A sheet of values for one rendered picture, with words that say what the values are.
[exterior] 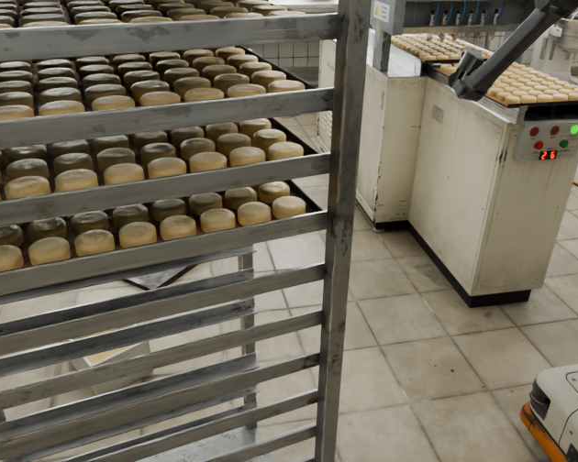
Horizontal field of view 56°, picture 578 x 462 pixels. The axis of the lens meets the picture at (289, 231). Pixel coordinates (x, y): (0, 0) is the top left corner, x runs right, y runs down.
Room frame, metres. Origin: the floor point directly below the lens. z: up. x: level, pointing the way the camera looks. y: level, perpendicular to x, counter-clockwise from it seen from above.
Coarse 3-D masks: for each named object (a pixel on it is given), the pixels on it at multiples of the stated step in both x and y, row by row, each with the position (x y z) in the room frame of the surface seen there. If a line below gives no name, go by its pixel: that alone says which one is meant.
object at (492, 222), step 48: (432, 96) 2.44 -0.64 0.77; (432, 144) 2.37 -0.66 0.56; (480, 144) 1.99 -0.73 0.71; (432, 192) 2.30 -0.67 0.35; (480, 192) 1.92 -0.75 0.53; (528, 192) 1.88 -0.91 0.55; (432, 240) 2.23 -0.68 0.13; (480, 240) 1.86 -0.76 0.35; (528, 240) 1.89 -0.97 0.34; (480, 288) 1.85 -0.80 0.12; (528, 288) 1.90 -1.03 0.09
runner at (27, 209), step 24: (240, 168) 0.65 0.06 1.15; (264, 168) 0.66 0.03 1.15; (288, 168) 0.68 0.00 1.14; (312, 168) 0.69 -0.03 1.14; (72, 192) 0.57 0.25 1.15; (96, 192) 0.58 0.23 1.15; (120, 192) 0.59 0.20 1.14; (144, 192) 0.60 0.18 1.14; (168, 192) 0.61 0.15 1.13; (192, 192) 0.62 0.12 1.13; (0, 216) 0.54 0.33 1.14; (24, 216) 0.55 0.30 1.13; (48, 216) 0.56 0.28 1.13
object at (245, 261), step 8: (240, 256) 1.09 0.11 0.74; (248, 256) 1.09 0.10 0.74; (240, 264) 1.09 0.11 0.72; (248, 264) 1.09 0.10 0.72; (240, 320) 1.11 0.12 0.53; (248, 320) 1.09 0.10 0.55; (240, 328) 1.11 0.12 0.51; (248, 344) 1.09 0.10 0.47; (248, 352) 1.09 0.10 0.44; (248, 400) 1.09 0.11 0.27; (256, 400) 1.10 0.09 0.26; (248, 424) 1.09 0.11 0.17; (256, 424) 1.10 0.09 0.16
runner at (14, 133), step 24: (240, 96) 0.65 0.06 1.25; (264, 96) 0.66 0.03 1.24; (288, 96) 0.68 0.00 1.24; (312, 96) 0.69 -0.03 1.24; (0, 120) 0.55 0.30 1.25; (24, 120) 0.56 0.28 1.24; (48, 120) 0.56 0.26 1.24; (72, 120) 0.57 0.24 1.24; (96, 120) 0.58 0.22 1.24; (120, 120) 0.59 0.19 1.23; (144, 120) 0.61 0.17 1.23; (168, 120) 0.62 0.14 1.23; (192, 120) 0.63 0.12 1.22; (216, 120) 0.64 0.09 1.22; (240, 120) 0.65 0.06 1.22; (0, 144) 0.54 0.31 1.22; (24, 144) 0.55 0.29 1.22
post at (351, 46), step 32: (352, 0) 0.68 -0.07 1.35; (352, 32) 0.68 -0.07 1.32; (352, 64) 0.68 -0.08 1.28; (352, 96) 0.68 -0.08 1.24; (352, 128) 0.68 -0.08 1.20; (352, 160) 0.68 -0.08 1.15; (352, 192) 0.68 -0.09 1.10; (352, 224) 0.68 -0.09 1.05; (320, 352) 0.70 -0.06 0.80; (320, 384) 0.69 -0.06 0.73; (320, 416) 0.69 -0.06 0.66; (320, 448) 0.68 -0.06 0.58
